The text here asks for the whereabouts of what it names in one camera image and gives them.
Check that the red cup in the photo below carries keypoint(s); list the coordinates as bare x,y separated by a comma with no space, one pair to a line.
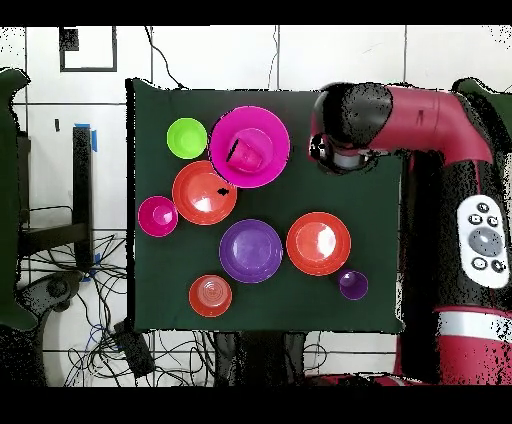
246,158

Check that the large orange bowl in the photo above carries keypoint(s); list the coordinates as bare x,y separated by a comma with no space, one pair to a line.
308,244
196,200

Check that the large pink bowl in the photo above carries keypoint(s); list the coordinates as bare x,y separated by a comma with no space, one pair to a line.
276,128

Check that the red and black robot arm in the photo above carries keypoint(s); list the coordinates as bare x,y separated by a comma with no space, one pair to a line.
424,120

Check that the purple bowl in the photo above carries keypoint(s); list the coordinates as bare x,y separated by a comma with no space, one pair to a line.
250,250

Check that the dark green tablecloth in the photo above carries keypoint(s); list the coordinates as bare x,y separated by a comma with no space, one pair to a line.
340,192

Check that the small orange bowl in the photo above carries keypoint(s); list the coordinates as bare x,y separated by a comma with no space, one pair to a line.
210,296

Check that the small red bowl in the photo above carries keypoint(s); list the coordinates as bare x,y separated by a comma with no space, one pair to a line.
156,218

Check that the small green bowl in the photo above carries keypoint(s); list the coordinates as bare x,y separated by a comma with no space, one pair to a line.
184,138

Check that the purple cup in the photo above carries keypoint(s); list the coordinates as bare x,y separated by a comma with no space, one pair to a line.
354,287

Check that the blue tape strip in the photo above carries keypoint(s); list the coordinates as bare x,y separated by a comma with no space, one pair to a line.
97,258
94,140

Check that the black metal stand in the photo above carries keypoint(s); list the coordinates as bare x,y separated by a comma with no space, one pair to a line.
82,180

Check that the black power box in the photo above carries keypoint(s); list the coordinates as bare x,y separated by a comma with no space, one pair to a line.
134,352

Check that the black tape square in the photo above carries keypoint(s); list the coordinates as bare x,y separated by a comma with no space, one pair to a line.
88,69

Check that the green cloth covered table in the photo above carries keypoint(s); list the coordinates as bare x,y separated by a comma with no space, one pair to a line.
10,200
500,92

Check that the gray pedestal leg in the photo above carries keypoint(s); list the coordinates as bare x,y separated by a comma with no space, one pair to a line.
52,288

